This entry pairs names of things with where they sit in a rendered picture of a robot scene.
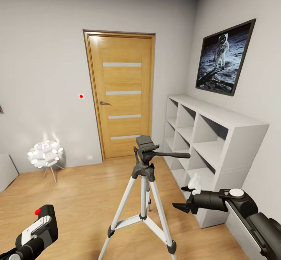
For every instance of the camera tripod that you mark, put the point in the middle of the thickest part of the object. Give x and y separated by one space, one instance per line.
143 155

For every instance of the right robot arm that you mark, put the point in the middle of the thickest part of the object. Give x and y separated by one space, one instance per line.
264 232

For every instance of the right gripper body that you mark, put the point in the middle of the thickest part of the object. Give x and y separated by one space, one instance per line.
201 200

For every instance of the digital camera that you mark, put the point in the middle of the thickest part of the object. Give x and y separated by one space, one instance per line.
46 210

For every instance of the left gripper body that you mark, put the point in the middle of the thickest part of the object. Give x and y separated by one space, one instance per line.
40 243

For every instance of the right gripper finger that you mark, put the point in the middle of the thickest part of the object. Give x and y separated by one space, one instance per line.
186 189
183 207

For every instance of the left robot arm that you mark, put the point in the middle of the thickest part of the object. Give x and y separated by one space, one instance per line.
32 246

